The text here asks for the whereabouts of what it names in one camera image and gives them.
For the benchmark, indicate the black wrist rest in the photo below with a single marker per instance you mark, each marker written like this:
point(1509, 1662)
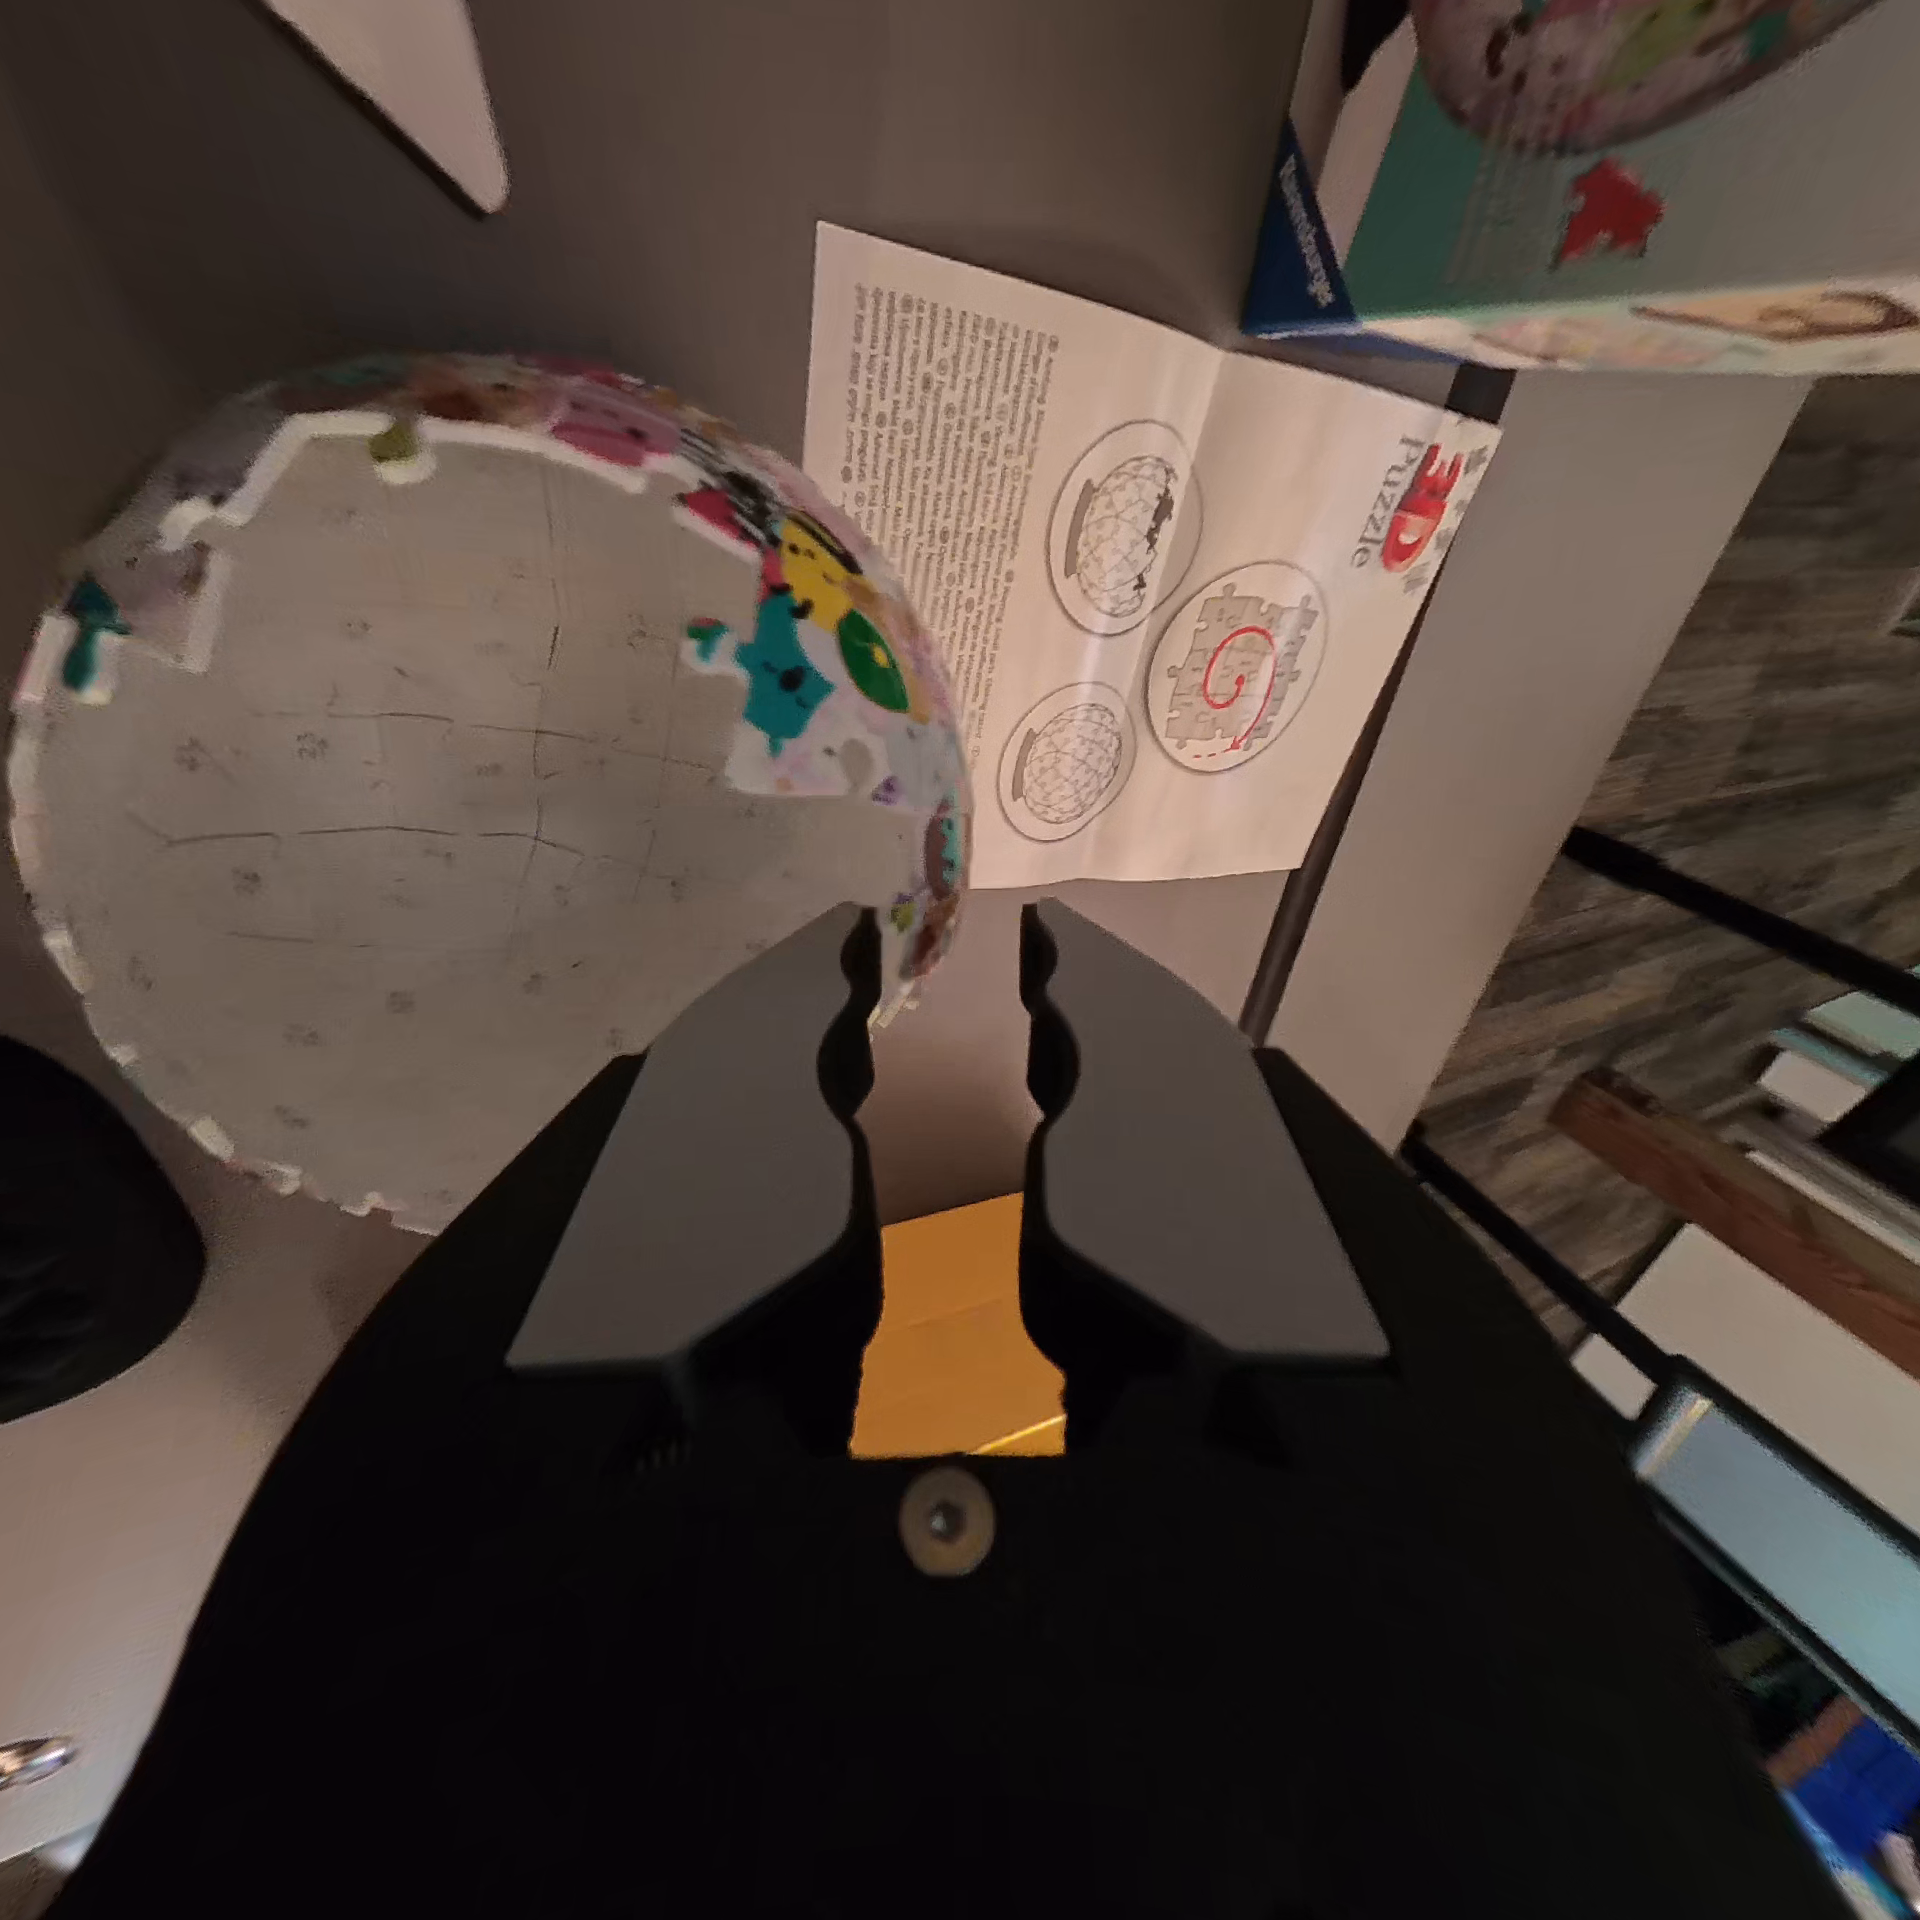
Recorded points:
point(76, 1231)

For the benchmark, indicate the wooden post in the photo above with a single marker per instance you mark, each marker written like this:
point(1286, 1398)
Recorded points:
point(1724, 1200)

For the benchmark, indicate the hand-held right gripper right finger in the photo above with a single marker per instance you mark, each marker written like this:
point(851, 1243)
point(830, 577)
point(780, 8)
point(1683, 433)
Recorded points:
point(1186, 1200)

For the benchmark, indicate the round black desk grommet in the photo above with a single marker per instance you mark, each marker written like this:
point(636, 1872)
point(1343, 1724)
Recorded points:
point(37, 1763)

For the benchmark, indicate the black easel whiteboard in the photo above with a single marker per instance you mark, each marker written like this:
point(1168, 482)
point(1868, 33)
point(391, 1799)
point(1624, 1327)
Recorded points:
point(1770, 1499)

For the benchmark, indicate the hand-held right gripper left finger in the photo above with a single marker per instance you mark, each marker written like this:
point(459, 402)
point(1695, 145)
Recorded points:
point(722, 1185)

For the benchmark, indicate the white instruction sheet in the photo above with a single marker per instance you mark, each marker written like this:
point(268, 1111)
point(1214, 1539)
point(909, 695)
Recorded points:
point(1051, 451)

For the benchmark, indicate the printed puzzle box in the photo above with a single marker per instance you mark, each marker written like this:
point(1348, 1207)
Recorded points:
point(1576, 225)

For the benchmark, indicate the yellow plastic bin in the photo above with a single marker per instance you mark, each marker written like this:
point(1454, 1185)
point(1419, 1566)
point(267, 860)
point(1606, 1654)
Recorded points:
point(960, 1319)

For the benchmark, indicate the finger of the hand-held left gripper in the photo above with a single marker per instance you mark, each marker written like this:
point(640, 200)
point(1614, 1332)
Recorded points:
point(405, 90)

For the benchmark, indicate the colourful puzzle ball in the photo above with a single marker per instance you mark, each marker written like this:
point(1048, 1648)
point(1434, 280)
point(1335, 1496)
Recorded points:
point(390, 810)

